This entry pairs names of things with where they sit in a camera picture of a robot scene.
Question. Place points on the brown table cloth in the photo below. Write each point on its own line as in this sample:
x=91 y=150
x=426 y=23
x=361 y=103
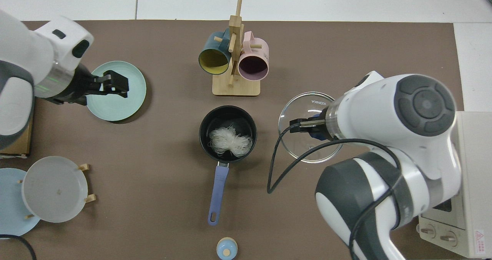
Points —
x=153 y=198

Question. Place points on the wooden plate rack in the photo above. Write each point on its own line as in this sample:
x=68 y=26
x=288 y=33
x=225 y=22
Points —
x=90 y=198

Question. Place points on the light blue round plate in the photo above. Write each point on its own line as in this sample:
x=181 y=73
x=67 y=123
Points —
x=9 y=206

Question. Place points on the wooden mug stand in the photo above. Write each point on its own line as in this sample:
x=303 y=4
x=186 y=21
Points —
x=236 y=87

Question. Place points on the glass lid with blue knob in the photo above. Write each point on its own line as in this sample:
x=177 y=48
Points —
x=303 y=106

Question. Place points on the pale toaster oven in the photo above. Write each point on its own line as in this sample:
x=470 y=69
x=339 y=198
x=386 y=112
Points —
x=476 y=198

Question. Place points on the pale green round plate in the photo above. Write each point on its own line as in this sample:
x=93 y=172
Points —
x=127 y=106

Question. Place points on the white vermicelli bundle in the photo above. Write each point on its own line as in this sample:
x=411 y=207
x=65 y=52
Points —
x=230 y=141

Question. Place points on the dark blue mug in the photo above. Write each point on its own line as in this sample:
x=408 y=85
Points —
x=213 y=60

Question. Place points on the small blue round thing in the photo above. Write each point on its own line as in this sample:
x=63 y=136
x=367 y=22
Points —
x=226 y=249

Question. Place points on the white round plate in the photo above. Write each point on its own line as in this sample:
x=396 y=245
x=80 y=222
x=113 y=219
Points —
x=54 y=189

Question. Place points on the pink mug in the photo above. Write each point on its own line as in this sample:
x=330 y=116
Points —
x=253 y=66

